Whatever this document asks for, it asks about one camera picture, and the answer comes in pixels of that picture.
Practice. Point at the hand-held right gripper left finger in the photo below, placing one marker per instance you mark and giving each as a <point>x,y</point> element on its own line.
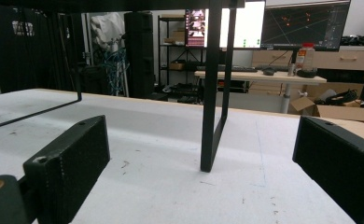
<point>68,165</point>

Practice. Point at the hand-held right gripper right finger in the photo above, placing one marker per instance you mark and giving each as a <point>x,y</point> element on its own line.
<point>342,161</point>

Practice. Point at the open cardboard box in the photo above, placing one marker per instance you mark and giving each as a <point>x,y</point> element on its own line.
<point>335,110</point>

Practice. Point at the round black disc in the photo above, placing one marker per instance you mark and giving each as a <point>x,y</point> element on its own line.
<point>306,73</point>

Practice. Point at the wooden drawer cabinet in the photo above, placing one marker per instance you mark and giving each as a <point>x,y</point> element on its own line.
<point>342,59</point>

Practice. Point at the small metal can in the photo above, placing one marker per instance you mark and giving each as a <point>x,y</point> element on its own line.
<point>291,69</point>

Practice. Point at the clear jar with red lid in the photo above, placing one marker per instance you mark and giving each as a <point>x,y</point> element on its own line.
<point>305,56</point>

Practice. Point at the wooden office desk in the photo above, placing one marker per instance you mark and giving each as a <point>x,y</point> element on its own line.
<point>264,77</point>

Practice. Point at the black computer mouse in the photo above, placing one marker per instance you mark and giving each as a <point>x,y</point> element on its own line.
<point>268,72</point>

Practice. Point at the black curtain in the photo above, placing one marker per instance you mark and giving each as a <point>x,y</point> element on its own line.
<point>27,49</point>

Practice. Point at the black keyboard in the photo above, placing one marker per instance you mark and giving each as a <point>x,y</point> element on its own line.
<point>242,68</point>

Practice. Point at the black computer monitor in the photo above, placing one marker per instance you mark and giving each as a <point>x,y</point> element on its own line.
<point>304,25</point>

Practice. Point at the black metal shelf stand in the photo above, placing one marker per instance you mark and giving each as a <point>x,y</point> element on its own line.
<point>212,93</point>

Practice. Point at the black metal storage rack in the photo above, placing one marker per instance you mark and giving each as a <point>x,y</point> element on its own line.
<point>178,53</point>

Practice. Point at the white-screen computer monitor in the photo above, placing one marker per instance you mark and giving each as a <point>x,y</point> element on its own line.
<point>248,26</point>

